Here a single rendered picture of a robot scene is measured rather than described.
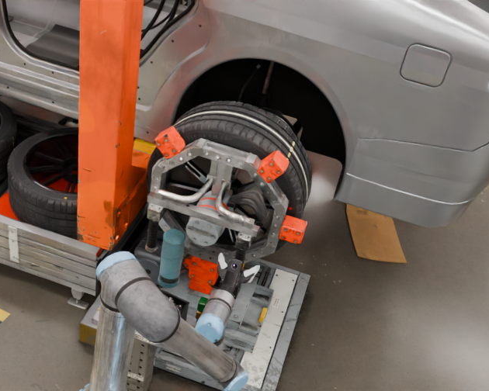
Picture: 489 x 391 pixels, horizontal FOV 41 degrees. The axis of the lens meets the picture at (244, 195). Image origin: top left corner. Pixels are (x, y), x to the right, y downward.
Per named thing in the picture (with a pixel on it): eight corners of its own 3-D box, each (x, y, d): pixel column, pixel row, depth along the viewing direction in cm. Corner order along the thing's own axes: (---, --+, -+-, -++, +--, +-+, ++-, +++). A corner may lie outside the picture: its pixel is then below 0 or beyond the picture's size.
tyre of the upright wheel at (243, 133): (138, 160, 291) (245, 253, 305) (115, 188, 273) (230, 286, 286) (227, 67, 253) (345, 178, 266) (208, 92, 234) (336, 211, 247)
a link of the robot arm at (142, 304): (164, 303, 161) (258, 378, 214) (141, 271, 169) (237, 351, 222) (129, 335, 160) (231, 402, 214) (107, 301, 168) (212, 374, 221)
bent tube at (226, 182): (265, 198, 244) (271, 176, 238) (251, 229, 229) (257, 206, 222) (221, 185, 246) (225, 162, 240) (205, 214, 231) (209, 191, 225)
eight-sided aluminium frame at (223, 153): (270, 271, 272) (298, 167, 239) (266, 282, 267) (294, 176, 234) (150, 231, 279) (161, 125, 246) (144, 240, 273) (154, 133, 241)
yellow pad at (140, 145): (170, 143, 316) (171, 135, 313) (159, 157, 305) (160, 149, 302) (143, 135, 317) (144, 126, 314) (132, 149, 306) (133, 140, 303)
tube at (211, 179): (216, 183, 246) (220, 160, 240) (199, 212, 231) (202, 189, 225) (173, 170, 249) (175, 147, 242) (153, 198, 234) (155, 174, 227)
